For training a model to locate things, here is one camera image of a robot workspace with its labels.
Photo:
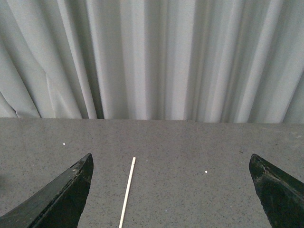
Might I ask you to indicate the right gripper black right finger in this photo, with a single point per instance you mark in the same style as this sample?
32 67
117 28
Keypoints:
280 194

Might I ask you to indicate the grey curtain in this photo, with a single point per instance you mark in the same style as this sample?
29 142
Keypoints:
229 61

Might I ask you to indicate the white chopstick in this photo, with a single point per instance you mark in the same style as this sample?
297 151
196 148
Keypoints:
127 192

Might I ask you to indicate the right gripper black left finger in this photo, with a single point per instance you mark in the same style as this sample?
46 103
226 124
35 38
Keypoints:
57 205

